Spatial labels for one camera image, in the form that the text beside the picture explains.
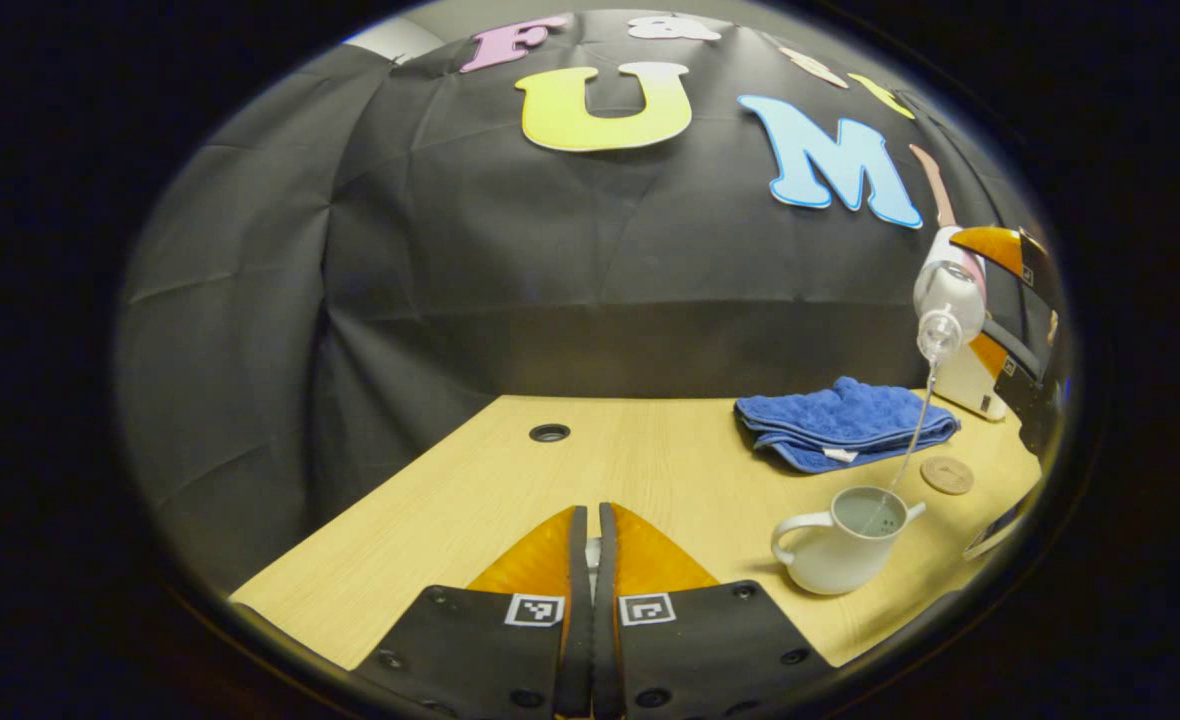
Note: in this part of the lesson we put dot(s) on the white toaster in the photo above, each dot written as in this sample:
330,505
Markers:
965,385

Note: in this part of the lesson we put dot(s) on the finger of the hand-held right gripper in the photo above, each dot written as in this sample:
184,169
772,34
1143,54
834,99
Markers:
1000,248
1005,348

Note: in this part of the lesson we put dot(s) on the white teacup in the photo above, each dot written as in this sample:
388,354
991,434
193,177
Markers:
835,560

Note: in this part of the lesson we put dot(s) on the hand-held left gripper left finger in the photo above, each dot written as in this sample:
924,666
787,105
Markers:
577,620

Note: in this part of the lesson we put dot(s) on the round wooden coaster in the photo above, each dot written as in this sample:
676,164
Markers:
947,476

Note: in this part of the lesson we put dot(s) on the folded blue towel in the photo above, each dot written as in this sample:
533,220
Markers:
840,420

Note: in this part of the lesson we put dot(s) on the black backdrop cloth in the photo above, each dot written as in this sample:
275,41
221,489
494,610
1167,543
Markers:
510,260

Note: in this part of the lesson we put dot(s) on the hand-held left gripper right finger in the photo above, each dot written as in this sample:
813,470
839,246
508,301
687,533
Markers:
606,620

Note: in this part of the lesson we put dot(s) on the clear plastic water bottle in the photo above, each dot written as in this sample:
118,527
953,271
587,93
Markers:
948,290

